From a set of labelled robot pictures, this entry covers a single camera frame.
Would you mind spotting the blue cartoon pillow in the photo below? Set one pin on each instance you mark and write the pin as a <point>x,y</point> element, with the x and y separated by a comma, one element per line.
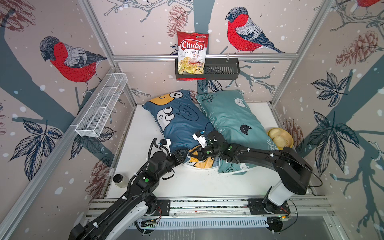
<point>179,118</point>

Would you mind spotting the yellow bowl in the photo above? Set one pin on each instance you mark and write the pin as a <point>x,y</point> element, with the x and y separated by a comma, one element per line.
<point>287,136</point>

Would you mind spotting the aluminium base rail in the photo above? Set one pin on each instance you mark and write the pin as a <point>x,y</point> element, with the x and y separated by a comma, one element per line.
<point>188,213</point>

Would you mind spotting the white wire basket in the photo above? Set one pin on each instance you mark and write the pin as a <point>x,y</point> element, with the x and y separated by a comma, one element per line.
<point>98,113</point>

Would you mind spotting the beige bread roll lower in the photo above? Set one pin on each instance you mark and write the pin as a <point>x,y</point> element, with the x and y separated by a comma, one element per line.
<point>281,143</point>

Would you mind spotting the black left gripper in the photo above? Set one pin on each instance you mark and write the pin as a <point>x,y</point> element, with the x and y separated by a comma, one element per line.
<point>180,159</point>

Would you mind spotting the black wall basket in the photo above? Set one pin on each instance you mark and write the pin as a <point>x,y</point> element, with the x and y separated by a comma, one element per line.
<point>215,69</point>

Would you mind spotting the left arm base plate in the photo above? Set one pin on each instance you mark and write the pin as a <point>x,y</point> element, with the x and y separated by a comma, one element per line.
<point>160,208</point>

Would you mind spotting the small jar black lid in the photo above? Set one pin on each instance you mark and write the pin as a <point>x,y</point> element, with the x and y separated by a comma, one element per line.
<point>120,181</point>

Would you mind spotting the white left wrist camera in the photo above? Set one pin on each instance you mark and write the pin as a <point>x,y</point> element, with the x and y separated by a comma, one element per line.
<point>165,145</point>

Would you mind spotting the red Chuba chips bag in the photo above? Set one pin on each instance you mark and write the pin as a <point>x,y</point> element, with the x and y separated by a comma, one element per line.
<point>192,51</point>

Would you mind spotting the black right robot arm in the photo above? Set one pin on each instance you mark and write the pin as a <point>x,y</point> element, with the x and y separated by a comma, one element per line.
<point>293,170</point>

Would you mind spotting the beige bread roll upper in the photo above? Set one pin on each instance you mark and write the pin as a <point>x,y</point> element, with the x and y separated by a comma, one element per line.
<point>275,133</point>

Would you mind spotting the teal cat pillow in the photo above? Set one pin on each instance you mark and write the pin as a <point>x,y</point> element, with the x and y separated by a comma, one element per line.
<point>232,117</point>

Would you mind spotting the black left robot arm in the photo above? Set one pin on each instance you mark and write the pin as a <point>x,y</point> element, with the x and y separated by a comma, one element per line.
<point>137,201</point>

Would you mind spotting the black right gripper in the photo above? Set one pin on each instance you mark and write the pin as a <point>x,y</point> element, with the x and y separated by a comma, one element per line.
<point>200,156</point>

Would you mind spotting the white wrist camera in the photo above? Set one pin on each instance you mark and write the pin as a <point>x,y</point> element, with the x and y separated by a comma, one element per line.
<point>165,145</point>
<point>200,136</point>

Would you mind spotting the beige bread roll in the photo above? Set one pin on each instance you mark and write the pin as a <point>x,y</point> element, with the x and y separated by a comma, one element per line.
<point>281,143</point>
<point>275,133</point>

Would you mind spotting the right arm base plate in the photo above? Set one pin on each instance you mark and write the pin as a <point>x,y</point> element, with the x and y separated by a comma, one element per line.
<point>261,207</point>

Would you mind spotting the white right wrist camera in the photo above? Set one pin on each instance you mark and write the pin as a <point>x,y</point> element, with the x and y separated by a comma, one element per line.
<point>200,136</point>

